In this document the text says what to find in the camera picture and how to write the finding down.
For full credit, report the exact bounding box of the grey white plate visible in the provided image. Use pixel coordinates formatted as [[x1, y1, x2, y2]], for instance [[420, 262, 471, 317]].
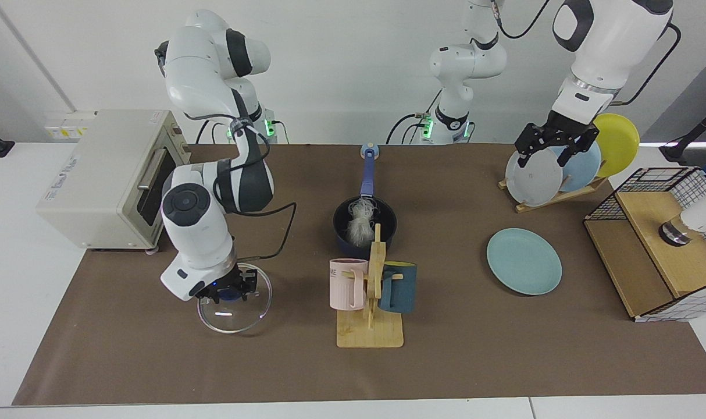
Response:
[[505, 148, 564, 207]]

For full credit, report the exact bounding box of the light blue plate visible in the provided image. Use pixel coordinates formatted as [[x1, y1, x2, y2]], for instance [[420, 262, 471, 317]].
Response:
[[554, 140, 602, 194]]

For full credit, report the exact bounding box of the brown table cloth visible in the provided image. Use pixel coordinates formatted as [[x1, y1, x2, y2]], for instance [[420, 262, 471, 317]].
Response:
[[11, 143, 706, 406]]

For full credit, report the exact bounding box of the white vermicelli bundle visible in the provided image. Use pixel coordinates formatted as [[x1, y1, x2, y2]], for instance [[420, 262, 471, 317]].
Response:
[[346, 197, 380, 248]]

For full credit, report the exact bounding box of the glass lid with blue knob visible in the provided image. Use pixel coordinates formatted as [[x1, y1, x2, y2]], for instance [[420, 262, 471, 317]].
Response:
[[197, 263, 272, 334]]

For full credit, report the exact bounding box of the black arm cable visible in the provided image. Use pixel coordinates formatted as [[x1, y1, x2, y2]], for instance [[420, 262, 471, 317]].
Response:
[[493, 0, 681, 106], [181, 111, 298, 261]]

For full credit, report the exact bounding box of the pink cup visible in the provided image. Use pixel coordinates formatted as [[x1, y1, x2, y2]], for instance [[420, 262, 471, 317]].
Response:
[[329, 258, 369, 311]]

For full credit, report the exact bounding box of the pale toaster oven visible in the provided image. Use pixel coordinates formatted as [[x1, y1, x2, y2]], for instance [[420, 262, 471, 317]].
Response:
[[36, 109, 192, 252]]

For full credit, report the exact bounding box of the pale green plate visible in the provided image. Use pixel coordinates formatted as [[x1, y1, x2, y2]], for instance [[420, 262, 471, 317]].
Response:
[[486, 228, 563, 296]]

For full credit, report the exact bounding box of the wire basket with wooden floor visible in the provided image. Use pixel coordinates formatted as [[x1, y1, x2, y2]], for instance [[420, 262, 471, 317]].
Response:
[[584, 166, 706, 322]]

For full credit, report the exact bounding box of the black pot with purple handle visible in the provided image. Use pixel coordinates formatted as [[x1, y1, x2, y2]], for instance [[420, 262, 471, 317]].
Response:
[[333, 156, 398, 261]]

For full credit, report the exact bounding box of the wooden cup stand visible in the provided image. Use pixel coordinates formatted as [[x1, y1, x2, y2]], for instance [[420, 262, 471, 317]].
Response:
[[336, 223, 405, 349]]

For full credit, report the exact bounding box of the wooden plate rack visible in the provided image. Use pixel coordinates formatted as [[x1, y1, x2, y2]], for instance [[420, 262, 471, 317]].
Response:
[[498, 176, 609, 214]]

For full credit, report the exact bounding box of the dark teal cup yellow inside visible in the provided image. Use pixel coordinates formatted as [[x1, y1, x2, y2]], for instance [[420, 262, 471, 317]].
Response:
[[379, 261, 418, 314]]

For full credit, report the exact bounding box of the yellow plate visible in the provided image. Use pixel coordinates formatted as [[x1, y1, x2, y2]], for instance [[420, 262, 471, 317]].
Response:
[[591, 113, 641, 178]]

